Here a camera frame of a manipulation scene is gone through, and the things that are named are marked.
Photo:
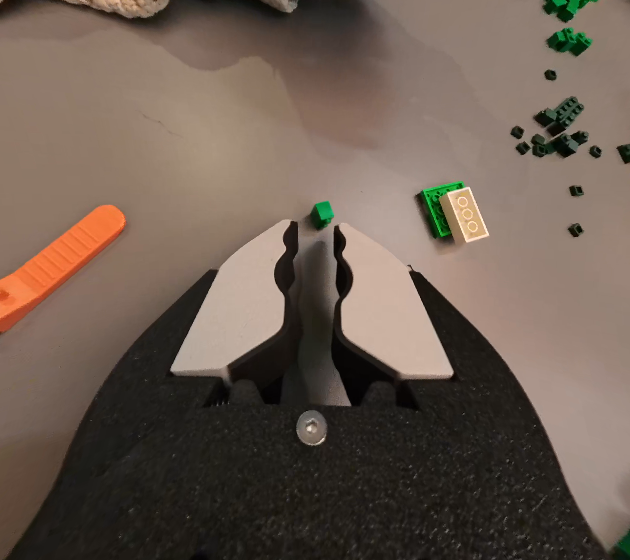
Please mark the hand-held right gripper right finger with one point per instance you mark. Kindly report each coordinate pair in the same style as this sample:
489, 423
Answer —
389, 318

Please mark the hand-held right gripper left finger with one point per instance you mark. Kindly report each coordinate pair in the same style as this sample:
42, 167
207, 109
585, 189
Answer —
236, 314

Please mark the small green lego brick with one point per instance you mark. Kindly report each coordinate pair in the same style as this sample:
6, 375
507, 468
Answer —
322, 213

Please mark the pile of green lego bricks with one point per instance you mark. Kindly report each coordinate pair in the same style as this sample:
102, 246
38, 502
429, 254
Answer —
568, 40
568, 1

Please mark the orange lego brick separator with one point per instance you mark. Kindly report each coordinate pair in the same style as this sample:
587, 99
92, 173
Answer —
64, 254

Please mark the green plate with white brick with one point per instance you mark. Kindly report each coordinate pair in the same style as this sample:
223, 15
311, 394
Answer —
455, 218

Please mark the pile of dark green bricks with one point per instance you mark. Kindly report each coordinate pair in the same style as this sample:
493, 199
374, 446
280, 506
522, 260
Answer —
566, 112

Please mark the green plastic piece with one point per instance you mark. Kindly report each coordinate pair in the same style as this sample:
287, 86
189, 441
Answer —
621, 549

